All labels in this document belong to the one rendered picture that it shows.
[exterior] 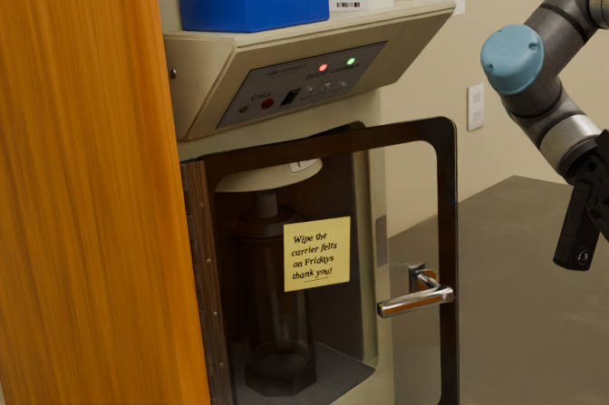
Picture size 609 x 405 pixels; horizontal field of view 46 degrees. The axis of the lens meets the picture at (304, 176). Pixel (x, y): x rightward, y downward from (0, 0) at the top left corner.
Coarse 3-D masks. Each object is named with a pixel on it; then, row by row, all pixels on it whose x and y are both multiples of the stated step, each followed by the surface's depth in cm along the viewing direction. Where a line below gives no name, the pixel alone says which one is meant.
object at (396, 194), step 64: (384, 128) 76; (448, 128) 79; (256, 192) 73; (320, 192) 75; (384, 192) 78; (448, 192) 81; (256, 256) 74; (384, 256) 80; (448, 256) 83; (256, 320) 76; (320, 320) 79; (384, 320) 82; (448, 320) 86; (256, 384) 78; (320, 384) 82; (384, 384) 85; (448, 384) 88
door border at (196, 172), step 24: (192, 168) 69; (192, 192) 70; (192, 216) 71; (192, 240) 71; (192, 264) 72; (216, 264) 73; (216, 288) 74; (216, 312) 74; (216, 336) 75; (216, 360) 76; (216, 384) 76
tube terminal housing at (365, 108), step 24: (168, 0) 66; (168, 24) 67; (360, 96) 88; (264, 120) 77; (288, 120) 80; (312, 120) 82; (336, 120) 85; (360, 120) 88; (192, 144) 71; (216, 144) 73; (240, 144) 75
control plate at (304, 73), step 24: (360, 48) 72; (264, 72) 64; (288, 72) 67; (312, 72) 70; (336, 72) 74; (360, 72) 78; (240, 96) 66; (264, 96) 69; (312, 96) 76; (240, 120) 70
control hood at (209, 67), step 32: (448, 0) 79; (192, 32) 65; (288, 32) 62; (320, 32) 65; (352, 32) 68; (384, 32) 73; (416, 32) 78; (192, 64) 63; (224, 64) 60; (256, 64) 62; (384, 64) 80; (192, 96) 64; (224, 96) 64; (192, 128) 66; (224, 128) 70
